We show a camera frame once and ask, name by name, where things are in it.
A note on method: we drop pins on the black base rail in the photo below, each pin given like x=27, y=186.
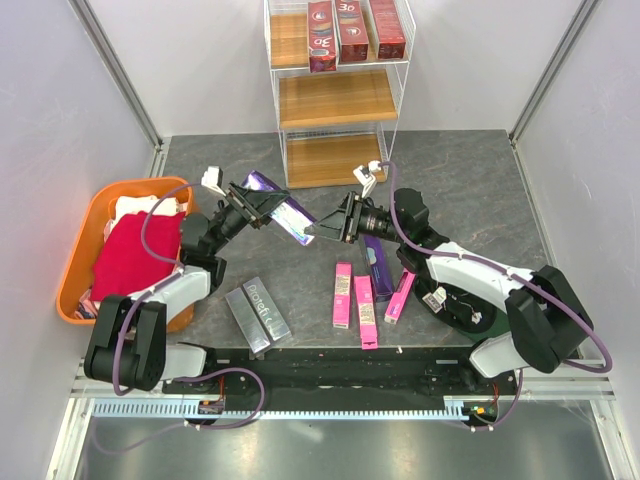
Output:
x=434, y=372

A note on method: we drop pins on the pink toothpaste box middle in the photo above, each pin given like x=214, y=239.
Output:
x=366, y=312

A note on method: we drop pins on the white wire wooden shelf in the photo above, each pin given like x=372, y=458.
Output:
x=329, y=123

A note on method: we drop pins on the dark green round bin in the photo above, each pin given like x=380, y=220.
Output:
x=464, y=312

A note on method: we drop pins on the purple toothpaste box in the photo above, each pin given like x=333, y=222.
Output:
x=290, y=215
x=376, y=262

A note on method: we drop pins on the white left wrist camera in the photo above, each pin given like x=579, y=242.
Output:
x=212, y=180

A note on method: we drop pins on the grey slotted cable duct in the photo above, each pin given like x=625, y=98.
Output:
x=453, y=410

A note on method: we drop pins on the orange plastic basket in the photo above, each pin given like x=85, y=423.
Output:
x=73, y=300

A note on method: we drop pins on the red 3D toothpaste box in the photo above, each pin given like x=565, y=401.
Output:
x=352, y=33
x=321, y=37

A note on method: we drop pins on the red cloth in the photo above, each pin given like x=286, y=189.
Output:
x=124, y=266

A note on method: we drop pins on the pink toothpaste box right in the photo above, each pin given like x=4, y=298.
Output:
x=399, y=297

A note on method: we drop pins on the large red toothpaste box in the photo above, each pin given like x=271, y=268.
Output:
x=389, y=38

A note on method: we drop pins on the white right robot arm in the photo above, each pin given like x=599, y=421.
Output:
x=518, y=317

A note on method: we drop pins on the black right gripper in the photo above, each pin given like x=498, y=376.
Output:
x=338, y=224

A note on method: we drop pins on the pink toothpaste box left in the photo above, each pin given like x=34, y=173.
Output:
x=342, y=296

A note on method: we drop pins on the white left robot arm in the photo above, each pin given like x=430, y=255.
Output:
x=128, y=346

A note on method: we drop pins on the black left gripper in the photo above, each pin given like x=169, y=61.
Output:
x=255, y=205

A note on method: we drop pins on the pink toothpaste box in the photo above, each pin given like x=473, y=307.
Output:
x=366, y=312
x=342, y=296
x=399, y=297

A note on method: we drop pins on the silver plain toothpaste box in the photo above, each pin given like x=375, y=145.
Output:
x=247, y=321

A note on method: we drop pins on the white cloth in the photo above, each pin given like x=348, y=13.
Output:
x=126, y=205

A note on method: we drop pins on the silver Protefix toothpaste box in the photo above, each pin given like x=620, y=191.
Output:
x=266, y=310

